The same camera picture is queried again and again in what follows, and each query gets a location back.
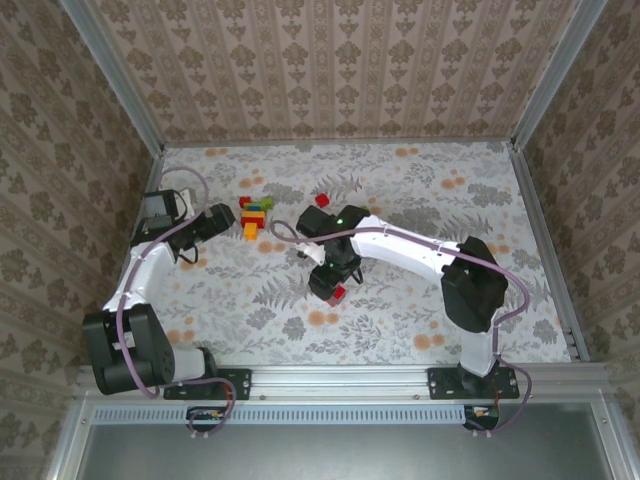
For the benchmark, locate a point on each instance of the multicolour lego brick stack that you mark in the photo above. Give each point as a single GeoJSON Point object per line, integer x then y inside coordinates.
{"type": "Point", "coordinates": [253, 217]}

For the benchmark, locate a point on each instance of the red square lego brick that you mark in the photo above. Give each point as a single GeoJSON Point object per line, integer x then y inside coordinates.
{"type": "Point", "coordinates": [339, 296]}
{"type": "Point", "coordinates": [322, 200]}

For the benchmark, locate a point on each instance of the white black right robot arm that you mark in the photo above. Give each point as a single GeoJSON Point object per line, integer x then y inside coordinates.
{"type": "Point", "coordinates": [400, 245]}

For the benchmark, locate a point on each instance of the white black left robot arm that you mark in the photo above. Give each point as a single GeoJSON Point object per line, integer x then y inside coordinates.
{"type": "Point", "coordinates": [125, 350]}

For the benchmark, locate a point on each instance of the grey metal panel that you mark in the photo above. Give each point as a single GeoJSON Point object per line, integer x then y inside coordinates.
{"type": "Point", "coordinates": [350, 455]}

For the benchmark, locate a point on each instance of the wide aluminium frame beam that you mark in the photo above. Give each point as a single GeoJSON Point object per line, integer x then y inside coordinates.
{"type": "Point", "coordinates": [340, 382]}

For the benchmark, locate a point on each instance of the aluminium frame post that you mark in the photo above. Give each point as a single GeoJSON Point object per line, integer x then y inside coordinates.
{"type": "Point", "coordinates": [122, 85]}
{"type": "Point", "coordinates": [547, 75]}

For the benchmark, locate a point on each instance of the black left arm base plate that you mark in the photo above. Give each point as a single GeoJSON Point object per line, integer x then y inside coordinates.
{"type": "Point", "coordinates": [240, 385]}

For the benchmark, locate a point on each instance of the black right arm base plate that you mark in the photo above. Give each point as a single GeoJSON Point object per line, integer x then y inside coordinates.
{"type": "Point", "coordinates": [442, 385]}

